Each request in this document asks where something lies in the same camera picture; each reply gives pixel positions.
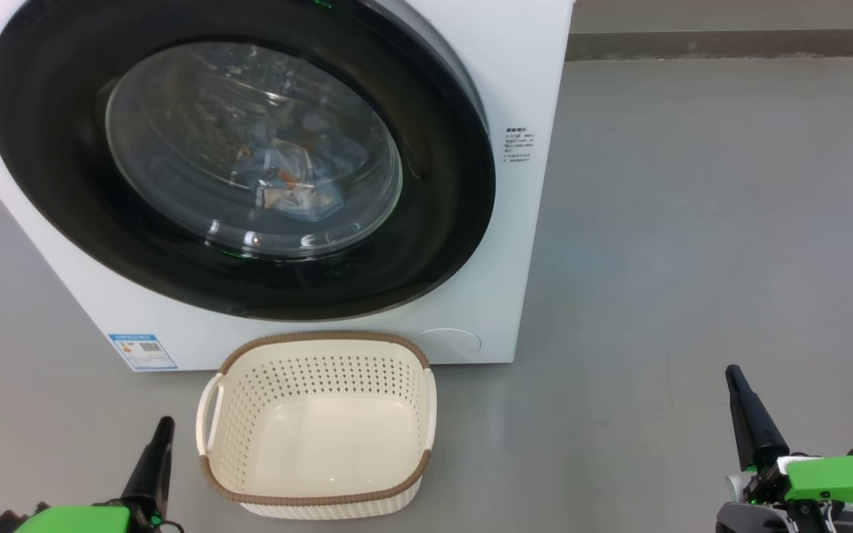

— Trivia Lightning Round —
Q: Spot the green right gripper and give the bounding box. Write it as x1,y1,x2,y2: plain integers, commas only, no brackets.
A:
715,364,853,533

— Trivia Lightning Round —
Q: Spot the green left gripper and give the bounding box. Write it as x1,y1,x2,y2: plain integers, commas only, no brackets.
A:
12,416,175,533

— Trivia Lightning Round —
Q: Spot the blue cartoon garment white lining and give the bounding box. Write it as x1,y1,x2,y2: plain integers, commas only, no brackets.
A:
230,141,344,223

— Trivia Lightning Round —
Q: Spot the black round glass washer door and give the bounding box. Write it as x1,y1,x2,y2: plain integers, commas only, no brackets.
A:
0,0,498,322

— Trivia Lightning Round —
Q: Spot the washing machine drum with clothes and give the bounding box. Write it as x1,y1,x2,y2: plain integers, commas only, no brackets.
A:
107,42,403,258

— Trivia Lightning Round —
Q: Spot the white front-load washing machine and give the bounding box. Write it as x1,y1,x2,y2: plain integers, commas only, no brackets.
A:
0,0,575,371

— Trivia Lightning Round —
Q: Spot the blue energy label sticker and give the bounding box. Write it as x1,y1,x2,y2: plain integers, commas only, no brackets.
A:
108,333,178,372

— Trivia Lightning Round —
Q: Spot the cream laundry basket brown rim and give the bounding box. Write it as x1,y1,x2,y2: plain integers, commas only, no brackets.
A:
196,331,438,520

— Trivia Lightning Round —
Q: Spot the round drain filter cover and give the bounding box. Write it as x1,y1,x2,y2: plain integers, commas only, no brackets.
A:
413,328,482,363

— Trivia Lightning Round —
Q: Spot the small printed text label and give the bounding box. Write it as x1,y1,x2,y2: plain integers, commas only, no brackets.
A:
504,127,536,165

